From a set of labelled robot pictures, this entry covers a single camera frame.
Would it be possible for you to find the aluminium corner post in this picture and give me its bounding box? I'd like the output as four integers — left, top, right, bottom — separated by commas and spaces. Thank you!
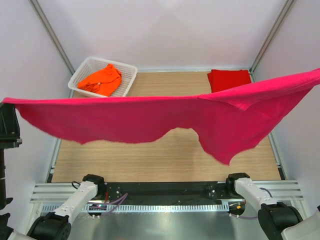
29, 0, 75, 75
249, 0, 297, 75

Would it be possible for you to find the orange t-shirt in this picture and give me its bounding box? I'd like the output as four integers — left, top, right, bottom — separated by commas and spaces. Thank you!
77, 63, 122, 97

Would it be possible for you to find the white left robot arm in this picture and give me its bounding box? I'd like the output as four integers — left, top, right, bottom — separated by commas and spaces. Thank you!
0, 103, 106, 240

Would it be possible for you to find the white slotted cable duct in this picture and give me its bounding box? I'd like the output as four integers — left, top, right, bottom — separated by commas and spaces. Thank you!
41, 202, 230, 214

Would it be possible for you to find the magenta pink t-shirt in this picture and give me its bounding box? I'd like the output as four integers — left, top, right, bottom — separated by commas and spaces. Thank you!
3, 69, 320, 165

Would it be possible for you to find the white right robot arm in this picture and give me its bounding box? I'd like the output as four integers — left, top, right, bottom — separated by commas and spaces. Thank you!
225, 172, 320, 240

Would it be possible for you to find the white plastic basket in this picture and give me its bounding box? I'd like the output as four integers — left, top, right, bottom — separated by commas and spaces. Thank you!
67, 56, 138, 98

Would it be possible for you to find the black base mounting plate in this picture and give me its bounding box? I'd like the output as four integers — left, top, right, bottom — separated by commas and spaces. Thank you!
96, 181, 244, 206

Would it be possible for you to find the right aluminium corner post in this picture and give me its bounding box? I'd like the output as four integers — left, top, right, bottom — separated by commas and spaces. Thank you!
249, 0, 297, 75

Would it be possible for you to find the folded red t-shirt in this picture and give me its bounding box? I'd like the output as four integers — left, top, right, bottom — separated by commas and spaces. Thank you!
207, 69, 252, 93

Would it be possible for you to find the left aluminium corner post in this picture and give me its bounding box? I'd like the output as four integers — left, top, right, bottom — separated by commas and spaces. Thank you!
29, 0, 75, 75

